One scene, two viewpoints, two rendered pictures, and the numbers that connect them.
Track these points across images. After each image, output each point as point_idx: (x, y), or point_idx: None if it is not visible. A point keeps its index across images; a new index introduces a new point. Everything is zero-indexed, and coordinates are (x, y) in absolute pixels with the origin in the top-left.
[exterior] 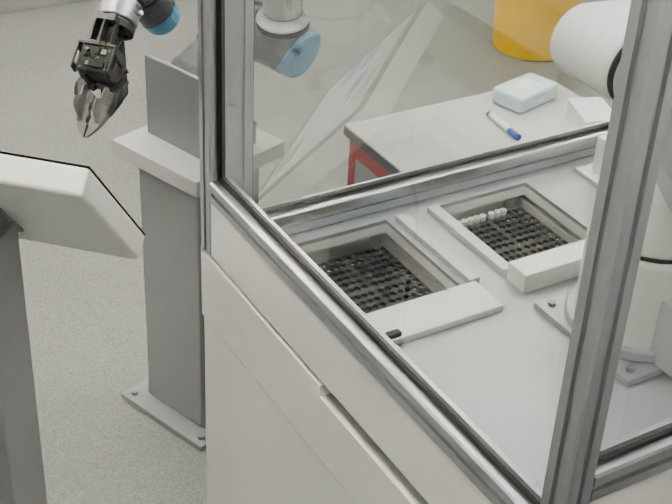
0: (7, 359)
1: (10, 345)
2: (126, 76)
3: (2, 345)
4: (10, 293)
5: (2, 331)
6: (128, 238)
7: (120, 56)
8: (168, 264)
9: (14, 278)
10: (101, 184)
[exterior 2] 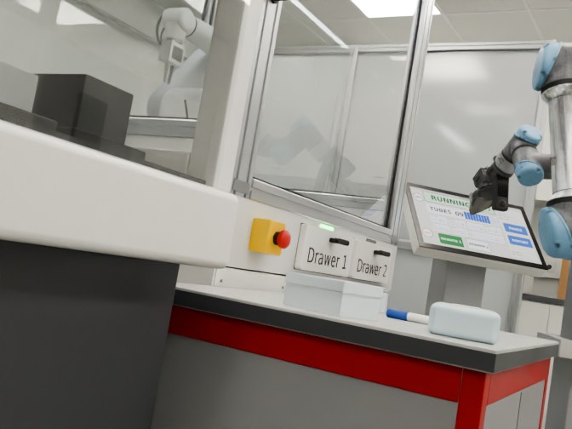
0: (431, 298)
1: (433, 294)
2: (494, 196)
3: (431, 288)
4: (440, 268)
5: (432, 282)
6: (410, 235)
7: (482, 174)
8: None
9: (443, 264)
10: (405, 194)
